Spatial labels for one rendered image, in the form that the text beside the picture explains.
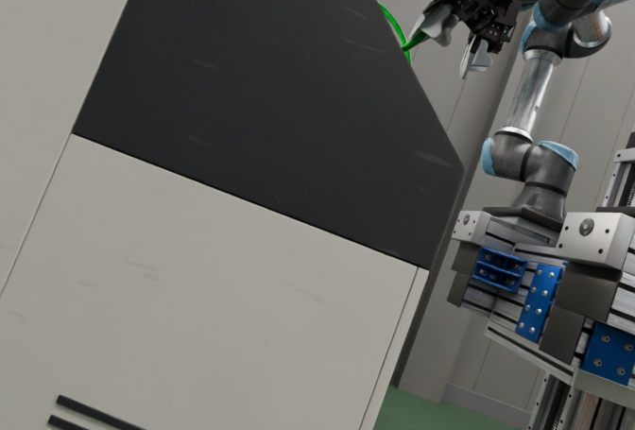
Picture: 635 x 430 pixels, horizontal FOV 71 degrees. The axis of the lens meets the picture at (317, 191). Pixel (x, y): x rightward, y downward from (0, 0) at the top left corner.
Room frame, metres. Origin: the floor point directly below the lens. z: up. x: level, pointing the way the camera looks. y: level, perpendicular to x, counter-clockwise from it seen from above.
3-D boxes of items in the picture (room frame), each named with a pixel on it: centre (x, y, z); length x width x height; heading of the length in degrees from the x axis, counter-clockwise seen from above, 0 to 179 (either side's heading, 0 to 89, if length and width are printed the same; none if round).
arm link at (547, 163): (1.31, -0.62, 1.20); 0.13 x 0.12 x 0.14; 53
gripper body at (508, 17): (1.00, -0.24, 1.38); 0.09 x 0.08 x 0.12; 88
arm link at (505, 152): (1.39, -0.52, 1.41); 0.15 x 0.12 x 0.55; 53
